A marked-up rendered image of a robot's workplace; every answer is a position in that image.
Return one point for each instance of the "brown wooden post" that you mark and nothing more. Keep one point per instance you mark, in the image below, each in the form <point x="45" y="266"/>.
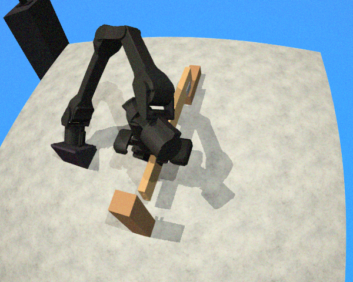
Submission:
<point x="127" y="207"/>

